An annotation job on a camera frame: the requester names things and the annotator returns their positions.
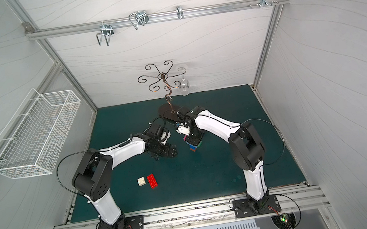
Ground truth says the red lego brick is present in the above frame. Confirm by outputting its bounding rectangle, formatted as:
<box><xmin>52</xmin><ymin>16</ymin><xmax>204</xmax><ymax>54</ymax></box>
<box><xmin>147</xmin><ymin>174</ymin><xmax>158</xmax><ymax>189</ymax></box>

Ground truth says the cream square lego brick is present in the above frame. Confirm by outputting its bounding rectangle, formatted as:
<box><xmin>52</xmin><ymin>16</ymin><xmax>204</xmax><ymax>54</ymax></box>
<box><xmin>137</xmin><ymin>177</ymin><xmax>146</xmax><ymax>187</ymax></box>

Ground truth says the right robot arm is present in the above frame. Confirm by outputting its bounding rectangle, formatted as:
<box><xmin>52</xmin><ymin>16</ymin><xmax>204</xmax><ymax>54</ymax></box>
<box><xmin>176</xmin><ymin>106</ymin><xmax>269</xmax><ymax>211</ymax></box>

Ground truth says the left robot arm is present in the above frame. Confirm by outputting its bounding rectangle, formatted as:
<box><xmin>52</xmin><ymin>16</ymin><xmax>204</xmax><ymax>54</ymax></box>
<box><xmin>72</xmin><ymin>123</ymin><xmax>177</xmax><ymax>226</ymax></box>

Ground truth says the bronze scroll cup stand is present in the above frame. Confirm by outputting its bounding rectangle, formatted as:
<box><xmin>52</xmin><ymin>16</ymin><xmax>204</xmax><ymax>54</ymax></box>
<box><xmin>137</xmin><ymin>60</ymin><xmax>187</xmax><ymax>122</ymax></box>

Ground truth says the clear wine glass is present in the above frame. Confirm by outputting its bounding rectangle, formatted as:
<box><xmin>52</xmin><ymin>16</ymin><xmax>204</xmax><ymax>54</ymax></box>
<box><xmin>178</xmin><ymin>67</ymin><xmax>190</xmax><ymax>96</ymax></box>

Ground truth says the metal single hook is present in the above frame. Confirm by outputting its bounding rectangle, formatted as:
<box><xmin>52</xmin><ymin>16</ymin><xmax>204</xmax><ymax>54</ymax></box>
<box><xmin>175</xmin><ymin>6</ymin><xmax>184</xmax><ymax>20</ymax></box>

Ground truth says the metal double hook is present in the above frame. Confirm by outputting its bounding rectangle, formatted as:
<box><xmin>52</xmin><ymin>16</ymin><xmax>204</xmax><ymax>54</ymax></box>
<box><xmin>128</xmin><ymin>10</ymin><xmax>150</xmax><ymax>30</ymax></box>
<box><xmin>96</xmin><ymin>22</ymin><xmax>114</xmax><ymax>46</ymax></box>

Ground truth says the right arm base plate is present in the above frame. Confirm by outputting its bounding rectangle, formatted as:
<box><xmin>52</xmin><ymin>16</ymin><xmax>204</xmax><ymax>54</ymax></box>
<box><xmin>230</xmin><ymin>194</ymin><xmax>282</xmax><ymax>219</ymax></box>

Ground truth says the white wire basket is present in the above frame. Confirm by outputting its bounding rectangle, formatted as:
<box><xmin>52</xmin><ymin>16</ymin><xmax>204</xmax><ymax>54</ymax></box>
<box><xmin>0</xmin><ymin>88</ymin><xmax>81</xmax><ymax>179</ymax></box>

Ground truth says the aluminium front rail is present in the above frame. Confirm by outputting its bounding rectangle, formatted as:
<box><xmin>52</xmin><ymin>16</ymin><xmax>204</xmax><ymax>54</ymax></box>
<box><xmin>54</xmin><ymin>184</ymin><xmax>331</xmax><ymax>229</ymax></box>

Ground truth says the metal bracket hook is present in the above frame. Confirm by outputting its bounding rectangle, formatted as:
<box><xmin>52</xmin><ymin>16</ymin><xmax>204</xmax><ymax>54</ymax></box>
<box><xmin>248</xmin><ymin>0</ymin><xmax>279</xmax><ymax>8</ymax></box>

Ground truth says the aluminium cross rail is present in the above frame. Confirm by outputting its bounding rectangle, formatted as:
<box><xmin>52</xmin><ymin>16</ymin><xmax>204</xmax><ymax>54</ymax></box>
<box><xmin>26</xmin><ymin>0</ymin><xmax>291</xmax><ymax>41</ymax></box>

